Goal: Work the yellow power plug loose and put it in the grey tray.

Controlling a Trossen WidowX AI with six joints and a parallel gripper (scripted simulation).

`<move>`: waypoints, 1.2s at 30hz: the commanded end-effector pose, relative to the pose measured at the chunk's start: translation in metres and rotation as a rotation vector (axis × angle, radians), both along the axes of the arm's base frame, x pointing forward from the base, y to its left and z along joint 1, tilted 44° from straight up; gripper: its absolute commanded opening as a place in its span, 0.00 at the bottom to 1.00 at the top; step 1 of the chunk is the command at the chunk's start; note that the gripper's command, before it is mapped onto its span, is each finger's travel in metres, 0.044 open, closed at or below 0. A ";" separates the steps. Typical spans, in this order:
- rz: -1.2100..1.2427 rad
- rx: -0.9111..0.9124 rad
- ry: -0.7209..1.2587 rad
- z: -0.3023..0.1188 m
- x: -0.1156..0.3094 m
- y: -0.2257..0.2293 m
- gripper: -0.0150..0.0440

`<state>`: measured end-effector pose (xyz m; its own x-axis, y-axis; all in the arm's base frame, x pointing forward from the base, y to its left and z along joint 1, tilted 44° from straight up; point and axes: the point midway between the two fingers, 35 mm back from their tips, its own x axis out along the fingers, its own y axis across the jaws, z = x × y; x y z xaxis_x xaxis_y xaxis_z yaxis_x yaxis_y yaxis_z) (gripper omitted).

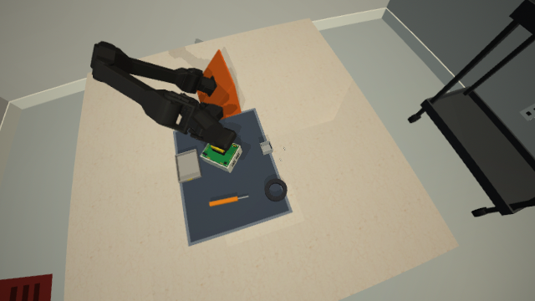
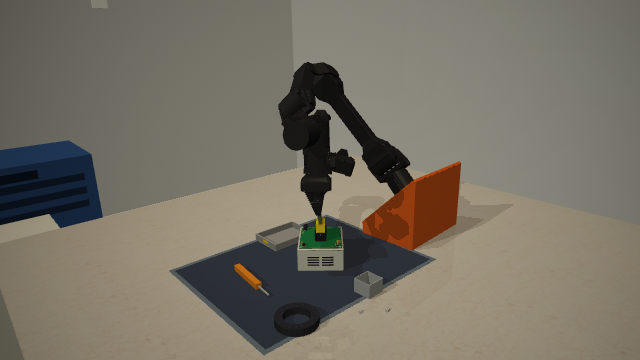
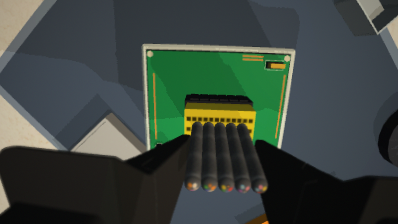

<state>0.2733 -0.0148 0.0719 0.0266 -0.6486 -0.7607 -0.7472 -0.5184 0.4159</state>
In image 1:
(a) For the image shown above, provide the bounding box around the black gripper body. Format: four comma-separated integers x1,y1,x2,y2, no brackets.
183,128,237,151

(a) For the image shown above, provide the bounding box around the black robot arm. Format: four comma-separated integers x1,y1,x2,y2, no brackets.
90,41,223,143

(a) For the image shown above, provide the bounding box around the dark grey work mat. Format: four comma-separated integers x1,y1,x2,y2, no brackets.
173,108,293,247

